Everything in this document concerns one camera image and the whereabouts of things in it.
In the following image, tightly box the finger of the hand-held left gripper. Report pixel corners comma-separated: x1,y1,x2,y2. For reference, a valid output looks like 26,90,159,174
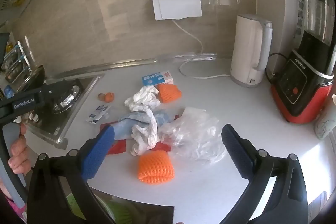
39,79,80,105

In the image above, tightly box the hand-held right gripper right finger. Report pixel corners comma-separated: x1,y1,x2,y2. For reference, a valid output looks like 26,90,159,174
221,124,309,224

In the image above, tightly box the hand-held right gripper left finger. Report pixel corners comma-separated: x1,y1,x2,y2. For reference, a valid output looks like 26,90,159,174
26,124,117,224

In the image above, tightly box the red snack packet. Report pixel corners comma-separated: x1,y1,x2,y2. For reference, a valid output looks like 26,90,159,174
155,141,174,153
99,122,127,156

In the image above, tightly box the light blue cloth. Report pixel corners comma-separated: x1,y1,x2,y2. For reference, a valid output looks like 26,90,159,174
117,111,171,139

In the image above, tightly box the clear plastic bag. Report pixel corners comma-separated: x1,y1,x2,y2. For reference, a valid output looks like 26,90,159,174
159,106,226,161

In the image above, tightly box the white tissue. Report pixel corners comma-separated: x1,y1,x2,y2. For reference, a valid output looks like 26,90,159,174
124,86,161,112
130,109,160,156

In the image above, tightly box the orange foam fruit net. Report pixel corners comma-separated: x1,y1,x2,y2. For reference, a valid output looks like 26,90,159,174
138,150,175,185
157,84,182,104

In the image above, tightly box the blue white milk carton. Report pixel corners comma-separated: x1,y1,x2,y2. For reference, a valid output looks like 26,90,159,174
142,70,174,88

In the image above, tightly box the person's left hand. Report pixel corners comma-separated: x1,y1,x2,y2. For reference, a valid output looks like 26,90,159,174
8,123,33,171

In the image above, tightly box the black gas stove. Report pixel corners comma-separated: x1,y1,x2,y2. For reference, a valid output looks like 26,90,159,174
25,74,105,149

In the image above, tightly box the clear plastic wrapper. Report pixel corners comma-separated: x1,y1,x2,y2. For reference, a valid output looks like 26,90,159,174
86,105,112,125

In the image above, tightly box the condiment rack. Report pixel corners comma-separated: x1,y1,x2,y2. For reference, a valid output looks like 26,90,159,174
0,40,36,83

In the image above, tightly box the pale patterned mug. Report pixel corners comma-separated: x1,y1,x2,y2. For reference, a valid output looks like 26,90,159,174
314,94,336,140

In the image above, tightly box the red black blender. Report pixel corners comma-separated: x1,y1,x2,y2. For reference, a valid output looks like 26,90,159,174
270,0,336,124

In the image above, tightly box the white electric kettle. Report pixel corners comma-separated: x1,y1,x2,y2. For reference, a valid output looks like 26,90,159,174
230,14,273,88

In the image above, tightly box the pink floral clothing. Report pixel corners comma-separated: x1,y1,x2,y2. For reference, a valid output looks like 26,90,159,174
0,198,28,224

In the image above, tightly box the black power cable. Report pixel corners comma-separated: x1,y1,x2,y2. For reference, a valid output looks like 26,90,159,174
265,52,289,83

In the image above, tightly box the white power cable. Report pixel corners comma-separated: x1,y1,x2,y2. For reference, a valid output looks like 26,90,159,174
171,19,233,80

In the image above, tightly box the white wall outlet cover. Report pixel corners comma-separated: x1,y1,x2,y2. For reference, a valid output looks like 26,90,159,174
153,0,202,21

